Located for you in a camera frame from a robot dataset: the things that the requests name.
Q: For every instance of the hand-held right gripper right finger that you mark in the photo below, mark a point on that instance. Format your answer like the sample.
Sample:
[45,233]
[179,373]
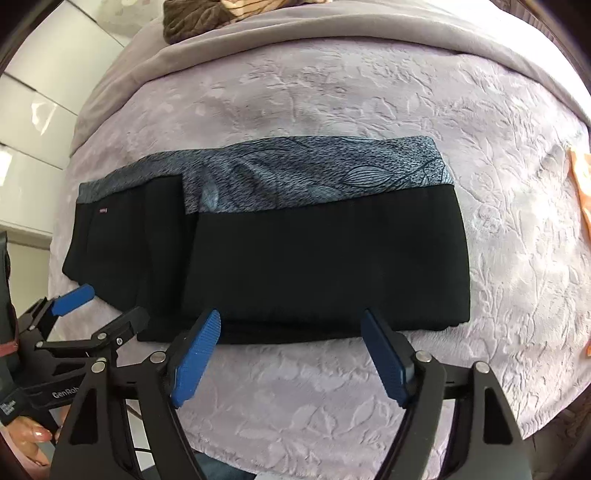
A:
[388,360]

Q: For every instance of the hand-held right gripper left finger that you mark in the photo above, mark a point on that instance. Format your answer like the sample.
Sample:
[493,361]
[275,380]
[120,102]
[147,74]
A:
[196,364]

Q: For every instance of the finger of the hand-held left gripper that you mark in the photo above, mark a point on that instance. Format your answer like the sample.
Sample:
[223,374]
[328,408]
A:
[115,330]
[74,300]

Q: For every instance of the black pants with grey stripes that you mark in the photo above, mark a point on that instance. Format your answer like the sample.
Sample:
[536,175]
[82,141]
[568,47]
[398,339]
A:
[300,258]

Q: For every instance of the person's left hand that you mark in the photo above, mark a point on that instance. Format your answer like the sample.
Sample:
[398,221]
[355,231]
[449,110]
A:
[39,436]

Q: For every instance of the white wardrobe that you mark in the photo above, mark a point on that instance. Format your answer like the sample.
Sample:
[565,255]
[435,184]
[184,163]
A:
[37,115]

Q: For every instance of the orange cloth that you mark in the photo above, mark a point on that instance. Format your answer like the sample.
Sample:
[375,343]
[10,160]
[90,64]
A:
[582,184]

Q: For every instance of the lavender embossed blanket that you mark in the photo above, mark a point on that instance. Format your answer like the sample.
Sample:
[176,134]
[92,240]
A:
[346,92]

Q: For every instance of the plain grey blanket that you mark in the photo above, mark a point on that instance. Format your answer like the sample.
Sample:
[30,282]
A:
[369,23]

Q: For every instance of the dark wooden headboard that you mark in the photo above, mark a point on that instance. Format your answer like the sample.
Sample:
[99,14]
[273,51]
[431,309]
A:
[545,21]

